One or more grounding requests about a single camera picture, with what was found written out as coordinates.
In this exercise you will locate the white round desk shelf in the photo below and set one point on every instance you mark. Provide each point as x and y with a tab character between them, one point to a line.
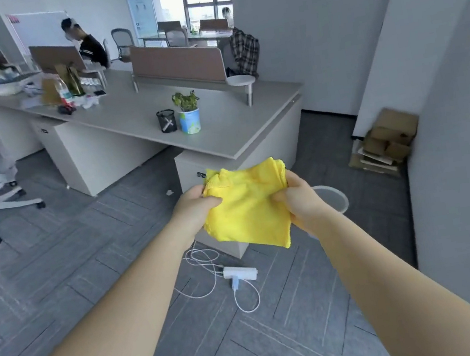
241	81

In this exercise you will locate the white whiteboard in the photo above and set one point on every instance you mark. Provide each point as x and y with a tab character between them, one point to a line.
41	30

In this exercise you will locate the black mesh pen holder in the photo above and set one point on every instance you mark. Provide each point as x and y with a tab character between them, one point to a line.
166	121

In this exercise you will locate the yellow cleaning cloth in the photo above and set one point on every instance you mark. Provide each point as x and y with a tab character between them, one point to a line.
248	206

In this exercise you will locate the grey drawer pedestal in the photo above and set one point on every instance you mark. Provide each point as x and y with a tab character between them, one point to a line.
209	179

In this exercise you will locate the plaid shirt on chair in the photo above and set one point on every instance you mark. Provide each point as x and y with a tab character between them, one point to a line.
245	51

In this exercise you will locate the grey mesh office chair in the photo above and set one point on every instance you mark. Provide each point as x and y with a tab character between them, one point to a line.
123	42

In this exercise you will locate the white wall poster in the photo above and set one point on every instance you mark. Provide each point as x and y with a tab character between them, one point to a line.
142	12

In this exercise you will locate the person's right forearm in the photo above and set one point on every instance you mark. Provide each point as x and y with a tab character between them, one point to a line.
404	291

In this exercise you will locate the grey computer monitor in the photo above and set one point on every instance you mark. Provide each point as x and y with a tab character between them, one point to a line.
56	57

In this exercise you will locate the clear plastic water bottle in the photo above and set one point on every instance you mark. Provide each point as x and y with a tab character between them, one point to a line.
64	90

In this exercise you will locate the person's right thumb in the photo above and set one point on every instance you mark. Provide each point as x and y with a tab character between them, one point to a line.
281	195

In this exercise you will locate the person's right hand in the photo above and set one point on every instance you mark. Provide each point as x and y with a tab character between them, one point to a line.
301	203

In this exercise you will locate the person's left forearm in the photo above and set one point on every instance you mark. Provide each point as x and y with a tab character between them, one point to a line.
96	337

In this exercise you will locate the pile of flattened cardboard boxes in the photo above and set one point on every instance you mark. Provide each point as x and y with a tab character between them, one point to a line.
385	140

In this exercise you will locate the person's left thumb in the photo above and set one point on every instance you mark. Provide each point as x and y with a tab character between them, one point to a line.
212	201

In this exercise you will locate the long grey office desk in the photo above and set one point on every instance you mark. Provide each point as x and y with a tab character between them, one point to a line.
128	112

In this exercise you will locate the person's left hand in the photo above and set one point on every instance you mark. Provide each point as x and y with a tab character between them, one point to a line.
194	211

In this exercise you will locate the potted plant in printed pot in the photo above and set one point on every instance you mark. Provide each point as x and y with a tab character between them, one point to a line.
188	113

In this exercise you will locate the brown desk divider panel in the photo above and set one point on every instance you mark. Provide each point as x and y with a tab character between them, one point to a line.
177	63

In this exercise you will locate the white power strip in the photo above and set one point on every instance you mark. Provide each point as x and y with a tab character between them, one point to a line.
240	272

